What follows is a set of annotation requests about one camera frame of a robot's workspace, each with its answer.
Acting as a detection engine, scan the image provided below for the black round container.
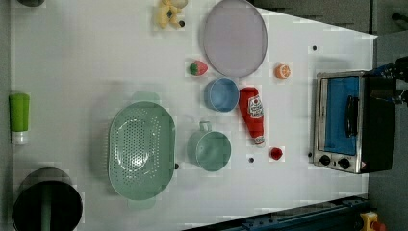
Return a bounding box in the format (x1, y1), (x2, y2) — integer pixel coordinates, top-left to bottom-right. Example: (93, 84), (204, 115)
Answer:
(12, 167), (83, 231)

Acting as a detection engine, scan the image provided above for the toy strawberry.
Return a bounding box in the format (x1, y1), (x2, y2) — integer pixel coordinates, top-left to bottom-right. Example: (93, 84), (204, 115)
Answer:
(189, 61), (208, 76)

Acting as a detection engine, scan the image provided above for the blue bowl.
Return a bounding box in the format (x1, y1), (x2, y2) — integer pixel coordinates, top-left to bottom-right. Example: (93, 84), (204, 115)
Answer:
(204, 78), (240, 113)

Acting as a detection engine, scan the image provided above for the yellow red emergency button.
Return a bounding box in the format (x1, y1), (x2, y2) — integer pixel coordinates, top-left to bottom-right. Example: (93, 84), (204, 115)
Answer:
(360, 212), (387, 231)

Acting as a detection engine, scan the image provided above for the red ketchup bottle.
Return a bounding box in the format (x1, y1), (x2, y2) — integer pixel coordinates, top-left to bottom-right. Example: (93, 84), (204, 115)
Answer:
(239, 87), (265, 145)

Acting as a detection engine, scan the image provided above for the lilac round plate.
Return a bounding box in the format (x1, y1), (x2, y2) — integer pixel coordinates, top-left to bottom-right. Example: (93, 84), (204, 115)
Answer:
(203, 0), (268, 78)

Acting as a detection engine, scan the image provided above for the toy orange slice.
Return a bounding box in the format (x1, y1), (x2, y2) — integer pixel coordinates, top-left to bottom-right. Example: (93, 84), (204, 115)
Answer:
(274, 64), (292, 79)

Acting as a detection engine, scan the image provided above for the toy peeled banana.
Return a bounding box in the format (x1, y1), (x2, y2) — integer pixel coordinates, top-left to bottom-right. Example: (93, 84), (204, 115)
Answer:
(157, 0), (189, 29)

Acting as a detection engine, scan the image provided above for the blue metal frame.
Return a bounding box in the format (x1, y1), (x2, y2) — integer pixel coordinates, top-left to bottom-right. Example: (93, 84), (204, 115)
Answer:
(184, 196), (370, 231)

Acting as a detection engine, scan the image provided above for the green mug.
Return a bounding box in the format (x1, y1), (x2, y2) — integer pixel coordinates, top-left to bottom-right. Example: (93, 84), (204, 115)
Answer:
(187, 121), (232, 171)

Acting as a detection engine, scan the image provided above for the small red toy fruit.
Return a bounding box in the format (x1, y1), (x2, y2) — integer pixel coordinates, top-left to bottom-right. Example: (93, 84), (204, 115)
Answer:
(269, 147), (283, 161)

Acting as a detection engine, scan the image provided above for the silver black toaster oven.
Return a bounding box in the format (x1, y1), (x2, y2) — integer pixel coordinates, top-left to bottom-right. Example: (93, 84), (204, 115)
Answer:
(313, 71), (395, 174)

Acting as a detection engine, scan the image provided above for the green squeeze bottle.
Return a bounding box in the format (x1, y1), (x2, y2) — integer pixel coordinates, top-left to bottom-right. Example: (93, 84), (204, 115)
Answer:
(9, 93), (30, 145)

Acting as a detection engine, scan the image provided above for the green oval strainer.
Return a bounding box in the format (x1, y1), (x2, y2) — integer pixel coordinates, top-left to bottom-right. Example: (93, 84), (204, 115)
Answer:
(108, 91), (176, 210)

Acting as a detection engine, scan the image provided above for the black cylinder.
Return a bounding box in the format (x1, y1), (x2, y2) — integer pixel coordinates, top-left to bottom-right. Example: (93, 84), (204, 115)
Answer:
(17, 0), (45, 7)

